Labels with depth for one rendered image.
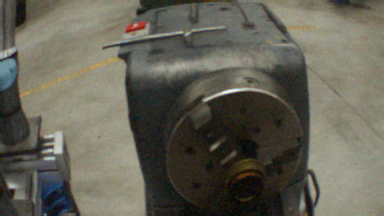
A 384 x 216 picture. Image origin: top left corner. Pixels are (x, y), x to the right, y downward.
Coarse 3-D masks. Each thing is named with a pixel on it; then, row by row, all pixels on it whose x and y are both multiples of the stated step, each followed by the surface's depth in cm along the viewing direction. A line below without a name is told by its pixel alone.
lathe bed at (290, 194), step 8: (288, 184) 154; (280, 192) 152; (288, 192) 150; (272, 200) 153; (280, 200) 150; (288, 200) 146; (296, 200) 145; (184, 208) 155; (208, 208) 152; (256, 208) 153; (264, 208) 147; (272, 208) 148; (280, 208) 147; (288, 208) 142; (296, 208) 140
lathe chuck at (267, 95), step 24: (240, 72) 133; (192, 96) 131; (216, 96) 125; (240, 96) 125; (264, 96) 126; (168, 120) 136; (192, 120) 127; (240, 120) 127; (264, 120) 128; (288, 120) 128; (168, 144) 129; (192, 144) 129; (264, 144) 130; (168, 168) 131; (192, 168) 131; (216, 168) 132; (288, 168) 133; (192, 192) 134; (264, 192) 136
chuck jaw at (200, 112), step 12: (192, 108) 128; (204, 108) 126; (204, 120) 124; (216, 120) 125; (204, 132) 124; (216, 132) 124; (228, 132) 127; (216, 144) 124; (228, 144) 123; (240, 144) 129; (216, 156) 124; (228, 156) 123; (240, 156) 123; (228, 168) 123
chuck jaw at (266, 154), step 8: (256, 144) 133; (272, 144) 130; (280, 144) 129; (288, 144) 128; (296, 144) 127; (256, 152) 129; (264, 152) 128; (272, 152) 127; (280, 152) 126; (288, 152) 127; (296, 152) 127; (264, 160) 125; (272, 160) 125; (280, 160) 126; (288, 160) 128; (272, 168) 125; (280, 168) 126
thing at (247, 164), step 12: (240, 168) 120; (252, 168) 119; (264, 168) 123; (228, 180) 120; (240, 180) 117; (252, 180) 117; (264, 180) 121; (228, 192) 121; (240, 192) 122; (252, 192) 121
